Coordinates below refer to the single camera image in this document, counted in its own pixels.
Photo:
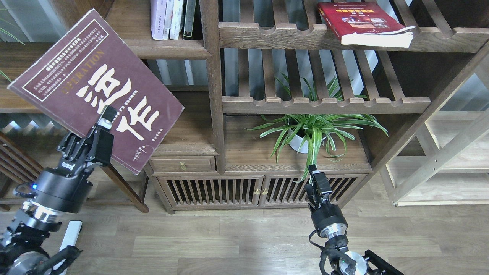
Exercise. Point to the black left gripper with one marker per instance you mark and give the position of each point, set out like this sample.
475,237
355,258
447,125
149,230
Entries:
65,188

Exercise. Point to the dark wooden side table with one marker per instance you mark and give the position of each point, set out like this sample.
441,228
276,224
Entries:
17,115

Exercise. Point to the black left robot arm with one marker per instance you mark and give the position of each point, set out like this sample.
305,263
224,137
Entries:
21,251

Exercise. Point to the slatted cabinet door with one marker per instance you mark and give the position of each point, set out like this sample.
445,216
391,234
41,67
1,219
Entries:
288,191
211,192

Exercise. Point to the dark slatted wooden bench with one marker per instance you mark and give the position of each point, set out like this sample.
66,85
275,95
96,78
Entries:
23,157

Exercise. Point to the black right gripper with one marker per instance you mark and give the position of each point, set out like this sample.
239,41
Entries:
327,217

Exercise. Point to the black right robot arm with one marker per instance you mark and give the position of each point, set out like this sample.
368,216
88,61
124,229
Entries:
346,262

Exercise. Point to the white book middle upright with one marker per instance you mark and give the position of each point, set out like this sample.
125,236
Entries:
177,19

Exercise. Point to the left slatted cabinet door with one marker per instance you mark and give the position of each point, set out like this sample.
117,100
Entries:
211,192

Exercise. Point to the dark wooden bookshelf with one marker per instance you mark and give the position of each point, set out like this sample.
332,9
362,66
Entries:
297,65

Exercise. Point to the dark maroon book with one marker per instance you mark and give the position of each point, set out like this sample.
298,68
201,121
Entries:
91,67

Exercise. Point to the dark green upright book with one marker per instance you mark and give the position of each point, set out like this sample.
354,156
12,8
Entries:
189,19

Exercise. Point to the small wooden drawer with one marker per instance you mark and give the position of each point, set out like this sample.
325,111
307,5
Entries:
174,164

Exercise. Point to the light wooden rack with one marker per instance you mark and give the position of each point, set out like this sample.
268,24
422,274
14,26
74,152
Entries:
454,167

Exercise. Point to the white lavender book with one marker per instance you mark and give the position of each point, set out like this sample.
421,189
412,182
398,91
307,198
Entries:
157,13

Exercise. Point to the green spider plant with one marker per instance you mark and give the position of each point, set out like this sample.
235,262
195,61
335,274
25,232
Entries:
317,129

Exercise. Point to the white metal base bar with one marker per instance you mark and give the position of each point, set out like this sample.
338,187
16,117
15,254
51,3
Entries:
71,235

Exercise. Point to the right slatted cabinet door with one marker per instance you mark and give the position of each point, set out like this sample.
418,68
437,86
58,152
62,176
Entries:
288,191

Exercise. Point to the red book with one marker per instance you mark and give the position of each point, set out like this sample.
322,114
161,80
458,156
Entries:
364,23

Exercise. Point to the white plant pot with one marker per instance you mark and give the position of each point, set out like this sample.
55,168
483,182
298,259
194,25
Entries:
299,142

